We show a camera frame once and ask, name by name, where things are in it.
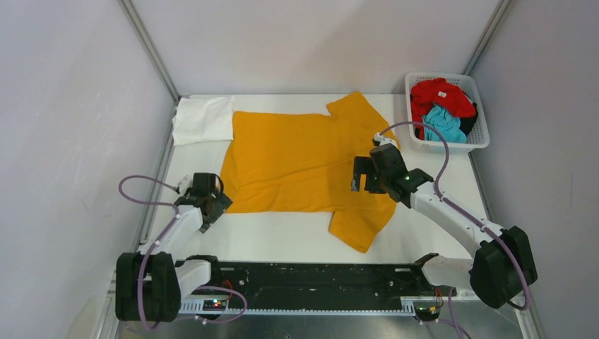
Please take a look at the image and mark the yellow t shirt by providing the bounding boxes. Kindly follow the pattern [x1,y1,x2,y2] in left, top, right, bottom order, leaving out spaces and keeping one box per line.
[220,92,396,253]

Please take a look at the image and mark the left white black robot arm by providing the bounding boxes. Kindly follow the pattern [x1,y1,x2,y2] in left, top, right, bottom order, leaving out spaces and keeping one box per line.
[115,172,232,326]

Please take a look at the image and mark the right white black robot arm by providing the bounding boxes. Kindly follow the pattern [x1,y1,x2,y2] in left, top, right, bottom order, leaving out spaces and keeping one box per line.
[351,143,538,311]

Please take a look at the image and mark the light blue t shirt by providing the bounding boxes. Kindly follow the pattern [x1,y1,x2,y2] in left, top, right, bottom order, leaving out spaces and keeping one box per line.
[422,105,467,143]

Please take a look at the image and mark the folded white t shirt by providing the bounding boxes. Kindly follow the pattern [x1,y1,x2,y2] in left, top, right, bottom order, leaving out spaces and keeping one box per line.
[172,96,235,146]

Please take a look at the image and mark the red t shirt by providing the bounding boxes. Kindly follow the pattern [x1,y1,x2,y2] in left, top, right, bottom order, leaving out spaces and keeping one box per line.
[410,78,475,123]

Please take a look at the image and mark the black garment in basket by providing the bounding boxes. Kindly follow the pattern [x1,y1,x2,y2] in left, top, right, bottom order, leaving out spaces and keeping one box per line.
[459,97,479,136]

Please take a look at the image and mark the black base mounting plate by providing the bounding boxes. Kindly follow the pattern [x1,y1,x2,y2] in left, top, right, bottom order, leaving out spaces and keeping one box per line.
[192,258,450,313]

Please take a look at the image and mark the white plastic laundry basket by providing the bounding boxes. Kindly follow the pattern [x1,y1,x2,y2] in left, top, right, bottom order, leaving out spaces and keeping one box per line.
[405,71,490,153]

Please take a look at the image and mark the left small circuit board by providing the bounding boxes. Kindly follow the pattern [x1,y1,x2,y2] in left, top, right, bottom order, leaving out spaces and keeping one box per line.
[201,299,228,312]

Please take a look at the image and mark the small circuit board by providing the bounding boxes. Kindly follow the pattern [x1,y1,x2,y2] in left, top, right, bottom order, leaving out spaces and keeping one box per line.
[415,307,440,323]
[201,299,228,312]

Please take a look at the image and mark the right small circuit board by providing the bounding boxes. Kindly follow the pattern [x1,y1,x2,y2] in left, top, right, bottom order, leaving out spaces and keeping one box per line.
[415,307,440,323]

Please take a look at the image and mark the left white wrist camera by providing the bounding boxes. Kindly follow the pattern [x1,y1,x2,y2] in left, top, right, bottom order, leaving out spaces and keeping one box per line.
[176,174,193,195]

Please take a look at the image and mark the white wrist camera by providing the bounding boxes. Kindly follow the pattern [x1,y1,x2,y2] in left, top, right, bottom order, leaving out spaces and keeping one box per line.
[176,174,193,195]
[372,133,386,147]

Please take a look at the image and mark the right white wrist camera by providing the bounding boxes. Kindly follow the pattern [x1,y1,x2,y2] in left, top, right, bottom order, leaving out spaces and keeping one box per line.
[372,133,386,147]

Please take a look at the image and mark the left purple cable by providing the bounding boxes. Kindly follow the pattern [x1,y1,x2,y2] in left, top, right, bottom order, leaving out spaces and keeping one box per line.
[117,175,248,331]

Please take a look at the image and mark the purple cable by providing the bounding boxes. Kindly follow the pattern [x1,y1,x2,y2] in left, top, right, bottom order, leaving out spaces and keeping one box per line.
[379,121,533,339]
[117,175,248,331]

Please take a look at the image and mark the aluminium frame rails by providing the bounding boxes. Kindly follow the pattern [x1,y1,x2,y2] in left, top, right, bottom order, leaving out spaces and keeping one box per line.
[115,92,538,331]

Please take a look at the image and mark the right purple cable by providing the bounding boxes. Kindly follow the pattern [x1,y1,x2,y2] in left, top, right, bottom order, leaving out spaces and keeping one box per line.
[379,121,533,339]

